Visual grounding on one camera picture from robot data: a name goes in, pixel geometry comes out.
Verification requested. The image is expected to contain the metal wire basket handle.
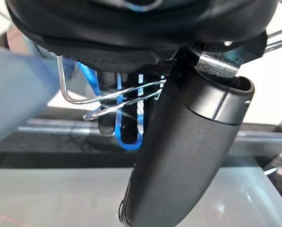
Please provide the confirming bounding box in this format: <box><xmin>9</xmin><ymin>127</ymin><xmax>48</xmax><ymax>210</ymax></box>
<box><xmin>57</xmin><ymin>26</ymin><xmax>282</xmax><ymax>105</ymax></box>
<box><xmin>83</xmin><ymin>37</ymin><xmax>282</xmax><ymax>122</ymax></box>

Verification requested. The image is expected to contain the black five-finger left hand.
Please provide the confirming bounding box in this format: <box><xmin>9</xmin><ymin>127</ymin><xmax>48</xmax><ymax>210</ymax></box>
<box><xmin>5</xmin><ymin>0</ymin><xmax>277</xmax><ymax>227</ymax></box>

